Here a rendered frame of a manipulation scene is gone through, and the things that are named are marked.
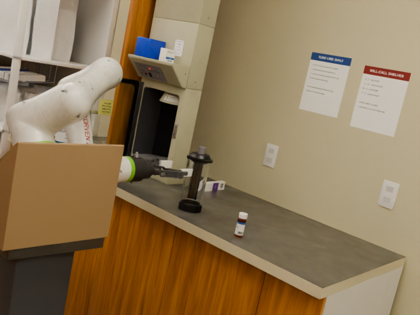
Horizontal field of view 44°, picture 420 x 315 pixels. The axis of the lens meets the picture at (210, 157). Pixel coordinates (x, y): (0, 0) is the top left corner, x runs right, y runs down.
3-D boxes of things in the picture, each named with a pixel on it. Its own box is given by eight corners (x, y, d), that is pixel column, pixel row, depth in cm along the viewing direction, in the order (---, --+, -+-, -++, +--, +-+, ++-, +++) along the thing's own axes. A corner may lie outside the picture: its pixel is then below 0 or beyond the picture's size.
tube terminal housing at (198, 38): (160, 165, 291) (187, 26, 277) (202, 183, 270) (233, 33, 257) (125, 165, 272) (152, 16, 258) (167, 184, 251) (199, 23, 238)
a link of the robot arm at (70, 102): (69, 80, 156) (116, 47, 205) (25, 102, 160) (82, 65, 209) (92, 117, 159) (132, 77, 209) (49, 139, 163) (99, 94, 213)
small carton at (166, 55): (167, 62, 247) (169, 49, 246) (173, 63, 244) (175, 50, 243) (158, 60, 244) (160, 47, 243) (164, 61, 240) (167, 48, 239)
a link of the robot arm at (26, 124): (48, 142, 157) (34, 88, 163) (7, 163, 161) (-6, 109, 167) (73, 150, 169) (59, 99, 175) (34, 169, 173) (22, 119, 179)
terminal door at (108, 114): (125, 157, 269) (140, 80, 262) (71, 155, 248) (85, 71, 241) (125, 157, 269) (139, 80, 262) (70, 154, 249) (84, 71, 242)
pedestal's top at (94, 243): (7, 260, 145) (9, 247, 144) (-38, 220, 166) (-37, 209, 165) (102, 247, 168) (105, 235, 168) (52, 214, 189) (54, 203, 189)
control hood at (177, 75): (141, 76, 264) (145, 57, 262) (186, 88, 243) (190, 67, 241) (124, 74, 255) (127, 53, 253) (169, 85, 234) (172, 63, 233)
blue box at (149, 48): (149, 57, 259) (152, 39, 257) (162, 60, 252) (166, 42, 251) (134, 54, 251) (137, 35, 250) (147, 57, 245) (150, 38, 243)
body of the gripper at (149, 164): (148, 162, 188) (167, 162, 194) (134, 155, 193) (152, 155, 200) (144, 182, 189) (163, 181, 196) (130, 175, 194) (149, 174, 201)
